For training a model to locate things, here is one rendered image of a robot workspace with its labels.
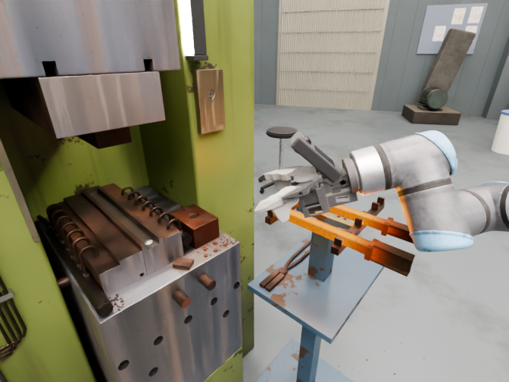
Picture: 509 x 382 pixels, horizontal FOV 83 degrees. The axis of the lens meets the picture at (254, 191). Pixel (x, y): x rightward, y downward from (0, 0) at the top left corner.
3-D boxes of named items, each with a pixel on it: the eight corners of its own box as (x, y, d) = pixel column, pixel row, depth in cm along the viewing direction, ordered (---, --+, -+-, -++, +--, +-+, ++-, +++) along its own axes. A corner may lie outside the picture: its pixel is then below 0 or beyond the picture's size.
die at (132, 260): (184, 255, 76) (180, 228, 72) (105, 297, 63) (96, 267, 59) (118, 202, 102) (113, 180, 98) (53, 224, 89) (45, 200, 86)
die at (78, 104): (166, 120, 60) (159, 71, 56) (57, 139, 47) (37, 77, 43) (93, 98, 87) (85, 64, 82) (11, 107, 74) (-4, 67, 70)
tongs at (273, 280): (341, 213, 133) (341, 211, 133) (350, 216, 131) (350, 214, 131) (259, 286, 92) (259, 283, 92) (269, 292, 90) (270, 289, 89)
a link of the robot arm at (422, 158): (468, 173, 48) (448, 118, 50) (390, 192, 51) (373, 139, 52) (445, 181, 57) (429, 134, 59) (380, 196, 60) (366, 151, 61)
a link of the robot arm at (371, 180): (381, 154, 50) (366, 139, 59) (353, 162, 51) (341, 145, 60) (388, 198, 54) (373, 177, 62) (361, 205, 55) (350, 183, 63)
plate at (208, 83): (226, 129, 88) (223, 68, 81) (201, 134, 82) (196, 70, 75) (221, 127, 89) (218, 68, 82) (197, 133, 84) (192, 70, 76)
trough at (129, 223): (163, 242, 69) (162, 236, 69) (142, 251, 66) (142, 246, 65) (98, 189, 96) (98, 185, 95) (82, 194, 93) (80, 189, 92)
